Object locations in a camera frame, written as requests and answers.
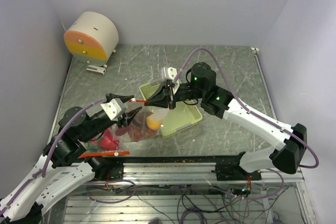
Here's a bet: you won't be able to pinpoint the round cream drawer cabinet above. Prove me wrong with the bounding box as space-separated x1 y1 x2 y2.
64 11 119 67

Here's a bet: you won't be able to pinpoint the clear orange zip bag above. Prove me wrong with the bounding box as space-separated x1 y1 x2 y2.
80 127 130 158

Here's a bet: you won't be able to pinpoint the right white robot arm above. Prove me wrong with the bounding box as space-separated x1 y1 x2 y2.
145 62 307 180

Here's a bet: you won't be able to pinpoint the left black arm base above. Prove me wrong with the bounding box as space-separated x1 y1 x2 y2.
85 156 123 180

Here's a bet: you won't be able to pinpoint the pink dragon fruit toy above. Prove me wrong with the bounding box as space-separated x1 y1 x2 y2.
90 133 119 151

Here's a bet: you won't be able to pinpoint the pale green plastic basket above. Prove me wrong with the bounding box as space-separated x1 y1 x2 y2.
139 81 203 137

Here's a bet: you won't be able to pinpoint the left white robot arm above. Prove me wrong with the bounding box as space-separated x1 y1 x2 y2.
1 93 140 223

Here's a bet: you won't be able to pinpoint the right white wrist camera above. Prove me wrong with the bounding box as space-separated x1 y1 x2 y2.
161 67 181 92

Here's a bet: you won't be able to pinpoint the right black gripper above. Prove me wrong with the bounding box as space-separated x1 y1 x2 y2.
144 82 205 110

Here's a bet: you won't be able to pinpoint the white corner clip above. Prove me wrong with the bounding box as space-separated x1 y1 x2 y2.
251 47 259 54

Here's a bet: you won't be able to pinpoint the loose cables under table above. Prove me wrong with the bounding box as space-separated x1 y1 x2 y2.
86 166 292 224

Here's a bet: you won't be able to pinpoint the purple grape bunch toy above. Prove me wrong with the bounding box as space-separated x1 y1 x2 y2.
128 124 157 142

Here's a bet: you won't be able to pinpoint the aluminium frame rail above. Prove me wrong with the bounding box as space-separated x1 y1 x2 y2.
31 155 316 224

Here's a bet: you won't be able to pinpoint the dark red apple toy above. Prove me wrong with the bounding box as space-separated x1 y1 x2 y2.
132 112 147 125

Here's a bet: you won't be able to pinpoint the orange fruit toy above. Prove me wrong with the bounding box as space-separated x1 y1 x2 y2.
146 115 162 130

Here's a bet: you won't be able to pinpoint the small white grey block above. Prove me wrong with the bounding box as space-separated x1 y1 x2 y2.
86 65 106 76

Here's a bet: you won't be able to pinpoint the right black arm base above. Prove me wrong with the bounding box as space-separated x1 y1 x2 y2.
211 152 261 181

